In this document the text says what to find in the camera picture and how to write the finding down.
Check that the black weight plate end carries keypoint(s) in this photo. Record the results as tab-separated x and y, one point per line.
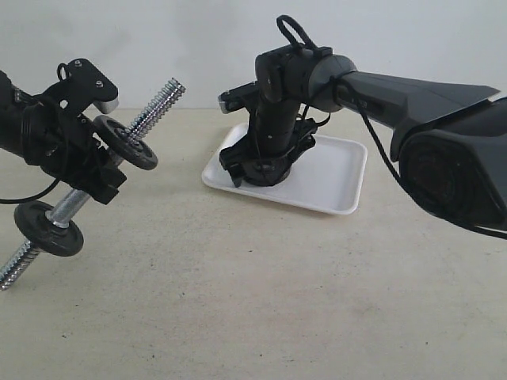
115	135
30	218

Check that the chrome threaded dumbbell bar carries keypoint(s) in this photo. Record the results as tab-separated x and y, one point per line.
74	200

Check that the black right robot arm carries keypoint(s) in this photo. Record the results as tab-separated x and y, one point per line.
448	141

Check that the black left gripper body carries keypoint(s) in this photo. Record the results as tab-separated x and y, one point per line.
64	147

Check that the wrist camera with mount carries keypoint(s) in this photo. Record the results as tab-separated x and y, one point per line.
81	84
243	96

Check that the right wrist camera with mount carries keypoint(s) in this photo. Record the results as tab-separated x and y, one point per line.
243	96

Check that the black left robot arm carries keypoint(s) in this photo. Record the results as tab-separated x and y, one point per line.
11	131

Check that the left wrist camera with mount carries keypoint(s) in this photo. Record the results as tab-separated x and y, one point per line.
81	84

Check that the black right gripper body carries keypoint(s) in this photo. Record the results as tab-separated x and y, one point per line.
259	147

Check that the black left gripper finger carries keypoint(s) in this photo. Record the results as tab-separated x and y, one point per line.
104	183

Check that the white plastic tray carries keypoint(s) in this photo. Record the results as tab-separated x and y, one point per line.
327	178

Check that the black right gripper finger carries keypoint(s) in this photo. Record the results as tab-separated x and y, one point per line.
236	170

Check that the black weight plate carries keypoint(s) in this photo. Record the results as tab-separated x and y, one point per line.
265	175

